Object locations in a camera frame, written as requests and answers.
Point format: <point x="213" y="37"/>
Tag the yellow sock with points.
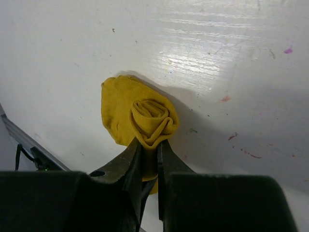
<point x="130" y="109"/>

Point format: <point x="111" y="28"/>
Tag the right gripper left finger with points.
<point x="107" y="200"/>

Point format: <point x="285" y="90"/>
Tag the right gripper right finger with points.
<point x="192" y="202"/>

